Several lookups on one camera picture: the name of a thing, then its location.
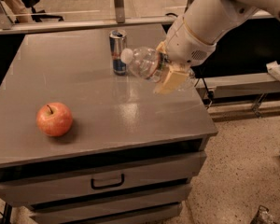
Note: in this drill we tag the dark object on floor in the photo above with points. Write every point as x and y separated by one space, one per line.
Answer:
262 216

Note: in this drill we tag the red apple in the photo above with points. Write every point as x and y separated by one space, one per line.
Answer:
54 119

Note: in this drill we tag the grey drawer cabinet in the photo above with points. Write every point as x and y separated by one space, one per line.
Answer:
120 126

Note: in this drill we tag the metal railing frame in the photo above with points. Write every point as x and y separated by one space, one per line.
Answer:
67 15

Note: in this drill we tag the white box on shelf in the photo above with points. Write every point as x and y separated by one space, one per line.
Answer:
274 70

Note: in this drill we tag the clear plastic water bottle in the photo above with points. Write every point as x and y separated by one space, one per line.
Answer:
148 64

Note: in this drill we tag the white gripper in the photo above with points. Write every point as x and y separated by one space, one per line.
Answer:
186 46

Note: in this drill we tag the person in beige trousers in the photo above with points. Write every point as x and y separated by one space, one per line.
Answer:
19 10

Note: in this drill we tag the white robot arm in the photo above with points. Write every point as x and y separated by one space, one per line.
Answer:
210 20

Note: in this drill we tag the silver blue energy drink can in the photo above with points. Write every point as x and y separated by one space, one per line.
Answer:
118 42

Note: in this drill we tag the black drawer handle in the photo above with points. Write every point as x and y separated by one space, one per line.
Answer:
108 182

